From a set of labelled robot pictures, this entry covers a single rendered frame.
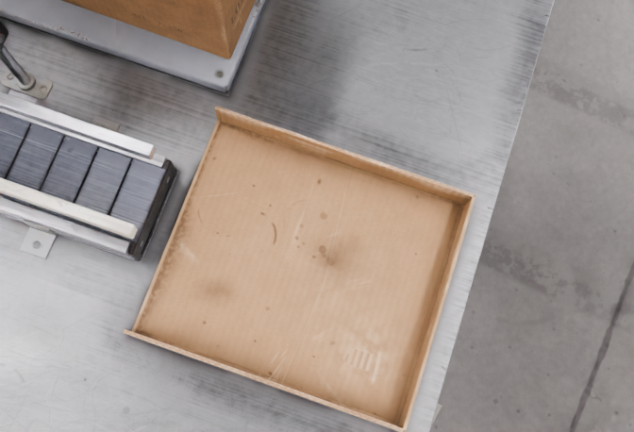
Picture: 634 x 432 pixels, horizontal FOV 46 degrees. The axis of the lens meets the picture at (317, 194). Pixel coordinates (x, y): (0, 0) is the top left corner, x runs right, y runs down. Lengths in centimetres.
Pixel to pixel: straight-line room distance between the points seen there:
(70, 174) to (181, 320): 19
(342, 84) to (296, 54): 7
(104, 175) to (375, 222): 30
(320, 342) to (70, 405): 27
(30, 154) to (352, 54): 38
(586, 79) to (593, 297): 53
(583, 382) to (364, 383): 101
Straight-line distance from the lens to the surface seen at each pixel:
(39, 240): 86
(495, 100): 91
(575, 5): 202
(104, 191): 81
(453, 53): 92
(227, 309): 81
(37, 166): 84
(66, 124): 75
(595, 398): 178
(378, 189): 84
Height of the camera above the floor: 164
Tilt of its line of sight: 75 degrees down
